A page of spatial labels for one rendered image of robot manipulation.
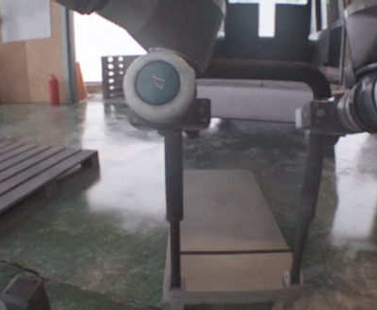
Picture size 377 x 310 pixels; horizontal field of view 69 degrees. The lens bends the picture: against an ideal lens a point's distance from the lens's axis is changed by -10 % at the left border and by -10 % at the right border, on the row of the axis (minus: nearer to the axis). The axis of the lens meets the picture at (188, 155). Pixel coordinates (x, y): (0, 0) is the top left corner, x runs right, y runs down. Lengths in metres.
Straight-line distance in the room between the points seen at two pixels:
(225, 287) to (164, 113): 0.60
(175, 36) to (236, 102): 1.98
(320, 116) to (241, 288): 0.49
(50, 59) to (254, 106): 4.11
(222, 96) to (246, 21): 2.12
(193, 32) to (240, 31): 3.92
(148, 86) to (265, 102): 2.00
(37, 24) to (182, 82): 5.54
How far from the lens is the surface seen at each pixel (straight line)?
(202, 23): 0.39
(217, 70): 0.60
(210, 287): 0.84
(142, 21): 0.36
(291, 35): 4.29
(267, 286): 0.86
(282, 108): 2.32
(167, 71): 0.34
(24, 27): 6.04
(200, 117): 0.52
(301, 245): 0.80
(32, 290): 0.31
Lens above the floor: 0.77
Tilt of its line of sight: 19 degrees down
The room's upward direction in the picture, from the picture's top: straight up
